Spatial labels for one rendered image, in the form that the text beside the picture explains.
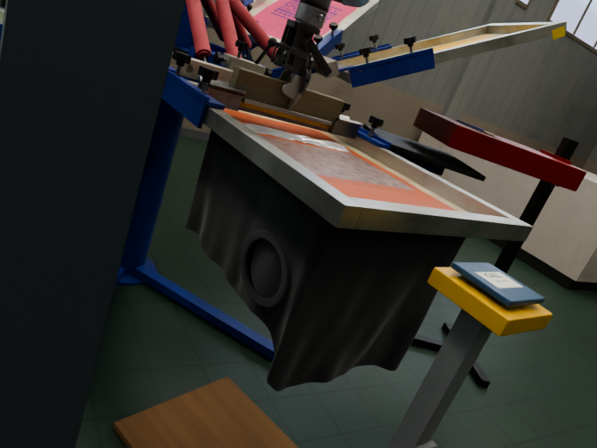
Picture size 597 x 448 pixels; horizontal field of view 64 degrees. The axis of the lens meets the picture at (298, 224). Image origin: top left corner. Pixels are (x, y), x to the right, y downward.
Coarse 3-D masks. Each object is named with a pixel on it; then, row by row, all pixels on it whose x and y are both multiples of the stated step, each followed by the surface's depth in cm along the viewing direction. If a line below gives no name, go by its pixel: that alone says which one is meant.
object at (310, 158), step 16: (240, 112) 133; (272, 144) 108; (288, 144) 114; (304, 144) 121; (304, 160) 104; (320, 160) 110; (336, 176) 101; (352, 176) 106; (352, 192) 93; (368, 192) 97
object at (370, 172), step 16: (288, 128) 136; (304, 128) 146; (336, 160) 117; (352, 160) 124; (368, 160) 133; (368, 176) 112; (384, 176) 119; (384, 192) 103; (400, 192) 108; (416, 192) 115; (448, 208) 110
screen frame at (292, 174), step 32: (224, 128) 98; (256, 160) 88; (288, 160) 83; (384, 160) 136; (320, 192) 74; (448, 192) 119; (352, 224) 72; (384, 224) 76; (416, 224) 81; (448, 224) 87; (480, 224) 93; (512, 224) 100
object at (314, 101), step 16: (240, 80) 117; (256, 80) 119; (272, 80) 122; (256, 96) 121; (272, 96) 124; (304, 96) 129; (320, 96) 132; (304, 112) 132; (320, 112) 135; (336, 112) 138
